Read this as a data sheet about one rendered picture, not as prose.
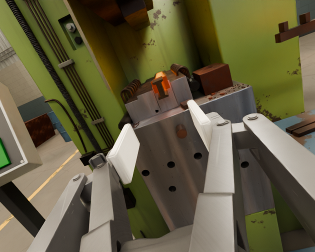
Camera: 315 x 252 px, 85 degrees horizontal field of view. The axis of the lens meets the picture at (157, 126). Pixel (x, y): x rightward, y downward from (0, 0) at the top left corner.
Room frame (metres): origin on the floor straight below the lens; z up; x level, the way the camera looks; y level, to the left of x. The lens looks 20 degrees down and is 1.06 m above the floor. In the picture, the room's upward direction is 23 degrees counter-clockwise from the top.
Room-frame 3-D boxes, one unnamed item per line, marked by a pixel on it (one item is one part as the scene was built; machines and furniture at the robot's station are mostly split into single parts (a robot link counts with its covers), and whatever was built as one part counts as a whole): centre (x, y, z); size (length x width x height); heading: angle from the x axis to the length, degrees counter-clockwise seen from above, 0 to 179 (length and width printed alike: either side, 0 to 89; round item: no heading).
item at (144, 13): (0.75, -0.09, 1.24); 0.30 x 0.07 x 0.06; 171
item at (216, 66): (0.54, -0.22, 0.95); 0.12 x 0.09 x 0.07; 171
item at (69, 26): (0.69, 0.14, 1.25); 0.03 x 0.03 x 0.07; 81
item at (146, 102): (0.71, -0.06, 0.96); 0.42 x 0.20 x 0.09; 171
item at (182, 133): (0.42, -0.05, 0.87); 0.04 x 0.03 x 0.03; 171
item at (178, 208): (0.72, -0.12, 0.69); 0.56 x 0.38 x 0.45; 171
